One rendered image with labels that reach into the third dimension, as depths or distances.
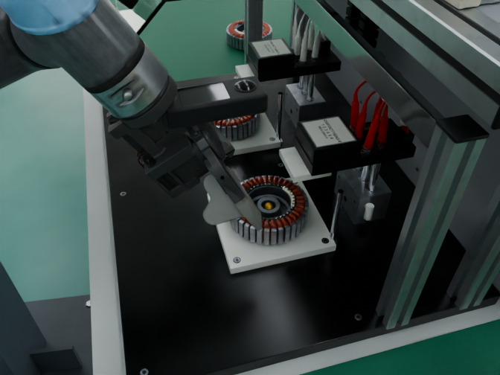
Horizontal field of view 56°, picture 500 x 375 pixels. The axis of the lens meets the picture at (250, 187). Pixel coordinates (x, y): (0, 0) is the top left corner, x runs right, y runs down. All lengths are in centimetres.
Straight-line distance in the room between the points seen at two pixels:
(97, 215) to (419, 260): 48
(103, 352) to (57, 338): 93
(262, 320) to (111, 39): 36
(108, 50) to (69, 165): 168
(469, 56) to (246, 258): 37
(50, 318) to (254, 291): 106
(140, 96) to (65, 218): 144
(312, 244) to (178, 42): 73
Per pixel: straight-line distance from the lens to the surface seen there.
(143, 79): 47
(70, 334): 155
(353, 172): 71
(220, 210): 56
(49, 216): 192
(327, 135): 61
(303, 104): 84
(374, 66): 52
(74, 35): 45
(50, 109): 252
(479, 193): 67
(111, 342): 63
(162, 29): 131
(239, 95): 52
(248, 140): 82
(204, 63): 113
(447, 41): 43
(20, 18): 45
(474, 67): 41
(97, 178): 84
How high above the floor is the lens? 128
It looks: 43 degrees down
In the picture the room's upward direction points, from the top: straight up
